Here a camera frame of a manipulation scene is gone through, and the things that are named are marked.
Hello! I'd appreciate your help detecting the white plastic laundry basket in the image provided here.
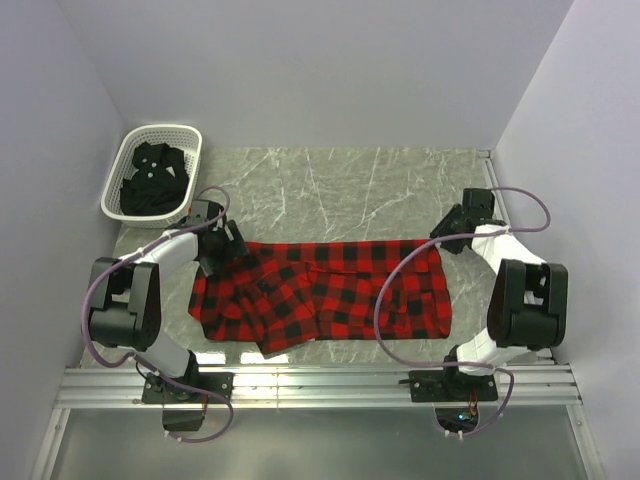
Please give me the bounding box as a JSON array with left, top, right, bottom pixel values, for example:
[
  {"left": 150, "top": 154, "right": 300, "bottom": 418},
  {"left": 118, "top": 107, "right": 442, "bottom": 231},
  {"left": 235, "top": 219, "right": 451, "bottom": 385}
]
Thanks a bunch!
[{"left": 100, "top": 124, "right": 203, "bottom": 229}]

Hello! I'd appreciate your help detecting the aluminium mounting rail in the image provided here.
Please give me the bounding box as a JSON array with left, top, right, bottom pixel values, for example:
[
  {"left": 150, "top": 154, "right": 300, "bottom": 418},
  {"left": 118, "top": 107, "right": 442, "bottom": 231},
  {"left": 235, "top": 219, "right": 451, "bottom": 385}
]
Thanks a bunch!
[{"left": 54, "top": 364, "right": 582, "bottom": 409}]

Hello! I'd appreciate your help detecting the aluminium side rail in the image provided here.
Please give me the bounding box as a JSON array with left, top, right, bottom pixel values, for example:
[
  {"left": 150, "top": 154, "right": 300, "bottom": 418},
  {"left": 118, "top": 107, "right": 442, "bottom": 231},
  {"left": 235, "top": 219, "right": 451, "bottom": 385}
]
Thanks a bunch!
[{"left": 477, "top": 148, "right": 539, "bottom": 321}]

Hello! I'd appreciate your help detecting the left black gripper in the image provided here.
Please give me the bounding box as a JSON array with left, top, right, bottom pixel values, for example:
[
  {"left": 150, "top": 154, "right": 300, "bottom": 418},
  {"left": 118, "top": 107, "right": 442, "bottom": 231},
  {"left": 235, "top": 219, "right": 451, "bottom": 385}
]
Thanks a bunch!
[{"left": 199, "top": 219, "right": 249, "bottom": 277}]

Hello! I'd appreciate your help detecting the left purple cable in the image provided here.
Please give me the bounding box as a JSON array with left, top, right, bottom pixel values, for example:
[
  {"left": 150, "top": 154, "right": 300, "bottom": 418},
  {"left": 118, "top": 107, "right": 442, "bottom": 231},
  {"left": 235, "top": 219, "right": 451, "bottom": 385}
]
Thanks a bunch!
[{"left": 81, "top": 186, "right": 236, "bottom": 445}]

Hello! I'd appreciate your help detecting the black shirt in basket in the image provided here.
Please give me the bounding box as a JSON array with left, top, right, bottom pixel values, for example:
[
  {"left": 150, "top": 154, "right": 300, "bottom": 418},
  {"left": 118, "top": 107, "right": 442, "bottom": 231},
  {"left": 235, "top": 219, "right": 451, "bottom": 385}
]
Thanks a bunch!
[{"left": 120, "top": 142, "right": 190, "bottom": 216}]

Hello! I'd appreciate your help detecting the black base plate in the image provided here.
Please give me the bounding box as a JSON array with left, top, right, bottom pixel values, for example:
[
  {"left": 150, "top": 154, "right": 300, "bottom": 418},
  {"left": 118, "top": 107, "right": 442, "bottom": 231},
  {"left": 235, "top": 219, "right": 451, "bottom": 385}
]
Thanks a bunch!
[
  {"left": 141, "top": 372, "right": 234, "bottom": 405},
  {"left": 399, "top": 368, "right": 498, "bottom": 403}
]

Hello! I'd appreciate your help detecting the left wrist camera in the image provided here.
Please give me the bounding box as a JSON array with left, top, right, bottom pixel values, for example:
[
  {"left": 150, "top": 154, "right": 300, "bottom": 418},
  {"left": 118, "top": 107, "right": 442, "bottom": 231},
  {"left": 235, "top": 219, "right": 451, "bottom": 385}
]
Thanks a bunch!
[{"left": 184, "top": 199, "right": 227, "bottom": 229}]

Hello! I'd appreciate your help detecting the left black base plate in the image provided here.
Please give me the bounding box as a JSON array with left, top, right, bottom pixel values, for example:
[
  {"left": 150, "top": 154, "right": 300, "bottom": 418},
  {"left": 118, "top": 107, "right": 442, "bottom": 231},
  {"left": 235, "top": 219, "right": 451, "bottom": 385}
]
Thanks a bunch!
[{"left": 141, "top": 372, "right": 234, "bottom": 405}]

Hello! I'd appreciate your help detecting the red black plaid shirt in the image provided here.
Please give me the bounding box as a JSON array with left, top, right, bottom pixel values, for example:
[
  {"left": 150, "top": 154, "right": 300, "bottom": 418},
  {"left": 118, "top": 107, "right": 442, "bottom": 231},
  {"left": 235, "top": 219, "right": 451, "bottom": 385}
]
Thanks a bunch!
[{"left": 188, "top": 240, "right": 452, "bottom": 355}]

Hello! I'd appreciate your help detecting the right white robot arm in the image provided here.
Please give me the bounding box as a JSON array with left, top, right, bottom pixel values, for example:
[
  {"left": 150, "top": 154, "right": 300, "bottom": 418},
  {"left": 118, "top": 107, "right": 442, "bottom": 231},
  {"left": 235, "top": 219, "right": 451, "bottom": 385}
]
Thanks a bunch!
[{"left": 430, "top": 203, "right": 569, "bottom": 400}]

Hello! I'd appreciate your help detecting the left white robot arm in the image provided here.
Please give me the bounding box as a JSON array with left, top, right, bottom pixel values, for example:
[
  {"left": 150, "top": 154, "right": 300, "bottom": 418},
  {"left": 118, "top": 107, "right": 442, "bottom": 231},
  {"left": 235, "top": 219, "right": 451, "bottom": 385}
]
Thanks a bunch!
[{"left": 81, "top": 220, "right": 249, "bottom": 402}]

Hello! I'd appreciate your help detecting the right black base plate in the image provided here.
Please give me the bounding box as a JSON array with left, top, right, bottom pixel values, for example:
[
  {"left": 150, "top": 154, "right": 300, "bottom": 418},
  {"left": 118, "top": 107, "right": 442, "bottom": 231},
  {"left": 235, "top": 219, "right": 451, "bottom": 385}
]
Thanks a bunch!
[{"left": 399, "top": 368, "right": 498, "bottom": 403}]

